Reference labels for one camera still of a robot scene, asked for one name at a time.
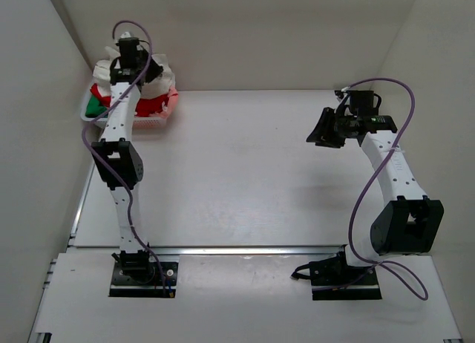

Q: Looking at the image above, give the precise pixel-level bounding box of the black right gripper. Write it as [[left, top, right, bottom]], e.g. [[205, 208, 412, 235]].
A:
[[307, 108, 356, 149]]

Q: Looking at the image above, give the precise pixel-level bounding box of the white t shirt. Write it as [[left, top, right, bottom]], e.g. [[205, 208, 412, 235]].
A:
[[93, 46, 175, 99]]

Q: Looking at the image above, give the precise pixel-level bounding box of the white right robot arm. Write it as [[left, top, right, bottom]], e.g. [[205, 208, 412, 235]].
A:
[[307, 91, 444, 284]]

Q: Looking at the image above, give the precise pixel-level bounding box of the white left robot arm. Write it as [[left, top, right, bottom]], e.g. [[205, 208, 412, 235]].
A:
[[91, 36, 163, 282]]

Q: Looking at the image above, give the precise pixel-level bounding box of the red t shirt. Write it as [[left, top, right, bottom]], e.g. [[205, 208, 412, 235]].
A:
[[90, 83, 160, 117]]

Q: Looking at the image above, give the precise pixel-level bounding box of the pink t shirt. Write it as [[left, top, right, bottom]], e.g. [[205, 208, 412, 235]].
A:
[[156, 86, 179, 120]]

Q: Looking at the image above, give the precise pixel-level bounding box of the green t shirt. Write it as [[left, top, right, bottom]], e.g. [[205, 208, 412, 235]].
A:
[[85, 95, 107, 119]]

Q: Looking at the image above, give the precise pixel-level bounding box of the white plastic laundry basket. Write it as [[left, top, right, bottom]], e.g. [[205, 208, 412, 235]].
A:
[[81, 92, 167, 128]]

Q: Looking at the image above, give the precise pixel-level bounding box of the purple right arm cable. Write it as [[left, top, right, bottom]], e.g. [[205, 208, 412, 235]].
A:
[[337, 76, 429, 301]]

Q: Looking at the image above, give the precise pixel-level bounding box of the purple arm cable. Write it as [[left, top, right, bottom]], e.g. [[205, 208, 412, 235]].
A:
[[337, 76, 429, 301], [81, 20, 171, 296]]

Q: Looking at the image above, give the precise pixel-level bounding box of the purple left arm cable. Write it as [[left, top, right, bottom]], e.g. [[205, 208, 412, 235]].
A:
[[81, 20, 171, 296]]

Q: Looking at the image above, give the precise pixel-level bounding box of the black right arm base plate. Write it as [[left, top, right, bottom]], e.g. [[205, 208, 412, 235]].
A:
[[291, 252, 382, 301]]

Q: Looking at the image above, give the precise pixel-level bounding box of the aluminium table rail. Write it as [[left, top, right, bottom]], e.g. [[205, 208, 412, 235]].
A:
[[66, 164, 340, 256]]

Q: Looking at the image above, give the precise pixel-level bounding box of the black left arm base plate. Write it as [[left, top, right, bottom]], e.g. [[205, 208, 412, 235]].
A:
[[108, 252, 179, 298]]

